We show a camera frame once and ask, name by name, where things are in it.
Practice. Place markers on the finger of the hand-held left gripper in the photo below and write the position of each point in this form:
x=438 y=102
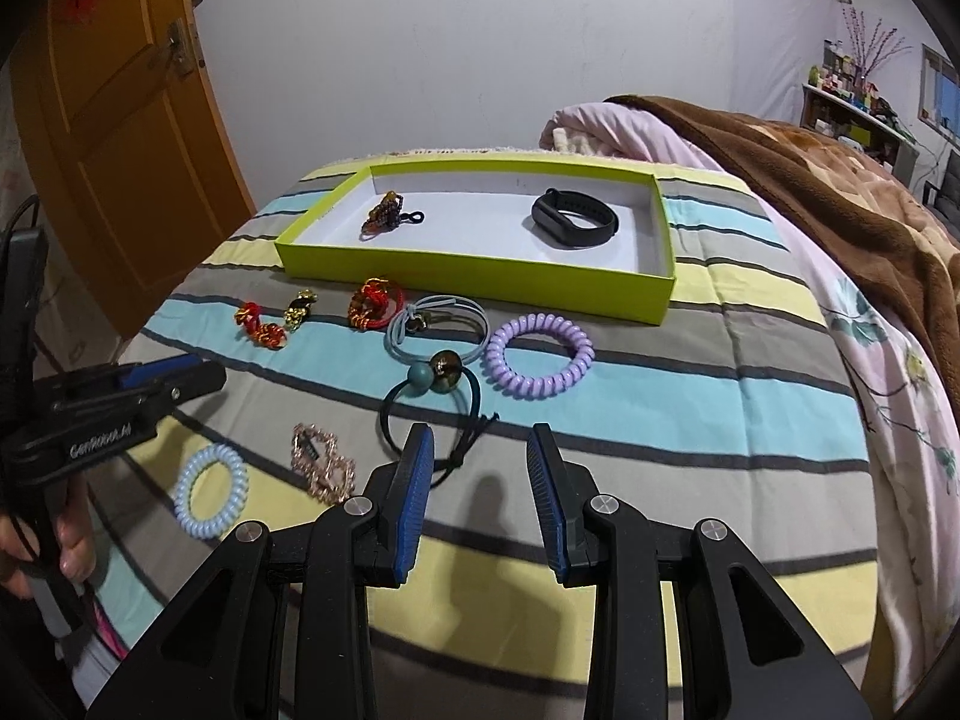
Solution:
x=169 y=373
x=187 y=394

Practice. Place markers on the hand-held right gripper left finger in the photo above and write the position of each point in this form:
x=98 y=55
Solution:
x=414 y=495

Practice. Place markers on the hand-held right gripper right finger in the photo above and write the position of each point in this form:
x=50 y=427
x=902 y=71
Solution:
x=546 y=495

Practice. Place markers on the red and gold charm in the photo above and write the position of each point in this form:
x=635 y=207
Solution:
x=262 y=330

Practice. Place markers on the rose gold hair clip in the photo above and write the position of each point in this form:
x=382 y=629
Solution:
x=304 y=444

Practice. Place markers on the gold nugget charm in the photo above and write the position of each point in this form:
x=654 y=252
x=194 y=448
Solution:
x=297 y=310

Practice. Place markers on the red knot ornament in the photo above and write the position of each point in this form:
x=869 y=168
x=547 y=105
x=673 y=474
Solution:
x=367 y=304

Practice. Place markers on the brown knotted charm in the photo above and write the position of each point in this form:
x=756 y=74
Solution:
x=382 y=214

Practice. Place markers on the green cardboard box tray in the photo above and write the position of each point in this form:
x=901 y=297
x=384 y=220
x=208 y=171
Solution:
x=480 y=229

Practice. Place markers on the black fitness band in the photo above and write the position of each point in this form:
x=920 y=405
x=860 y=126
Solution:
x=556 y=211

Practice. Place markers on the person's left hand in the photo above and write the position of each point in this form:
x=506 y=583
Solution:
x=75 y=532

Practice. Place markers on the striped bed sheet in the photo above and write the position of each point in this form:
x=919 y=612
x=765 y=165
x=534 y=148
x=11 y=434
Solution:
x=675 y=405

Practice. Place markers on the orange wooden door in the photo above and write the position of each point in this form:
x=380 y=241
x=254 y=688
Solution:
x=112 y=165

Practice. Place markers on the brass door lock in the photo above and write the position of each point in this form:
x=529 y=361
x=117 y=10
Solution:
x=180 y=49

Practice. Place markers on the pink floral quilt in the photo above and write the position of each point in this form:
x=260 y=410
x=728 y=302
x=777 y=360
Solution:
x=885 y=465

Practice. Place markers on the brown plush blanket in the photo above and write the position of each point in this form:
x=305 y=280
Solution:
x=847 y=187

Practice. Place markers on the black chair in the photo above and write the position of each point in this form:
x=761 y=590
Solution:
x=946 y=187

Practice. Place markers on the purple flower branches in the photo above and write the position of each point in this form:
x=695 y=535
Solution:
x=862 y=45

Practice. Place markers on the window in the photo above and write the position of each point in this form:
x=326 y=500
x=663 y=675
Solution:
x=941 y=90

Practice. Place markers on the cluttered wall shelf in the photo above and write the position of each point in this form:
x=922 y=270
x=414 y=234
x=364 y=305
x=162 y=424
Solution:
x=847 y=109

